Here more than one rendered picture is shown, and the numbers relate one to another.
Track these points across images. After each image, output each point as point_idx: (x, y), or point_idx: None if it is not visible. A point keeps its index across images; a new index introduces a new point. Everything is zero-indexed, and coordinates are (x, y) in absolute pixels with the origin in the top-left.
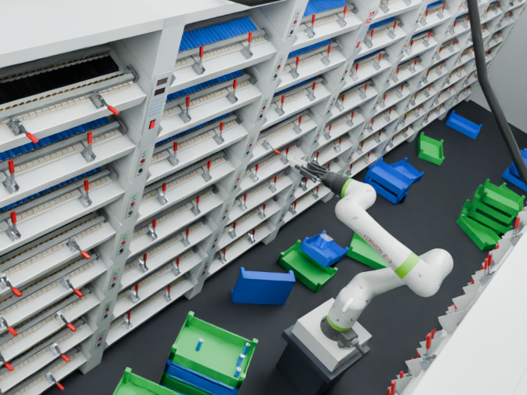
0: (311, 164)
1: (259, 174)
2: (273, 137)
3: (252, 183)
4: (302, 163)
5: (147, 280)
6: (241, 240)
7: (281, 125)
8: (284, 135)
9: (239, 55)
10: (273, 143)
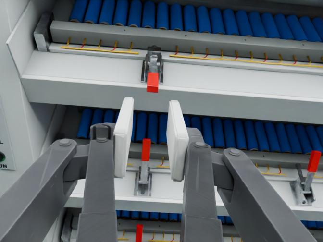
0: (206, 159)
1: (175, 185)
2: (217, 66)
3: (127, 196)
4: (171, 140)
5: None
6: None
7: (276, 42)
8: (277, 78)
9: None
10: (198, 78)
